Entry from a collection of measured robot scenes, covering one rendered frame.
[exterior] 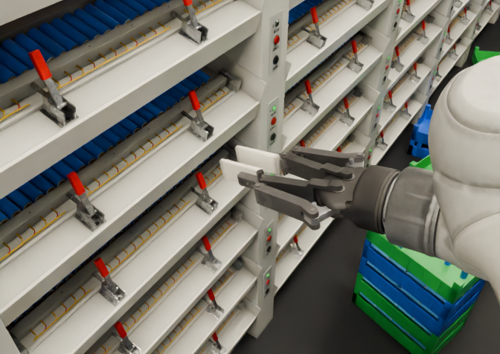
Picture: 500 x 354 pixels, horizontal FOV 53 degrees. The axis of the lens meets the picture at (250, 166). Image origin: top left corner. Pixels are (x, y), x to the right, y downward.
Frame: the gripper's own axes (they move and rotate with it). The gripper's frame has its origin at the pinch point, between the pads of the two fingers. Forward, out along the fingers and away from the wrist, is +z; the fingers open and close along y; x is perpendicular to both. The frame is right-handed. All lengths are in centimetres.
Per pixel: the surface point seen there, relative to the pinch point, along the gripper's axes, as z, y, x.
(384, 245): 8, 58, -68
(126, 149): 26.1, -0.1, -3.0
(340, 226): 40, 89, -96
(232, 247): 30, 21, -45
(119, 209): 21.4, -8.2, -8.1
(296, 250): 38, 57, -81
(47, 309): 30.3, -22.0, -21.7
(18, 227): 26.1, -21.2, -3.1
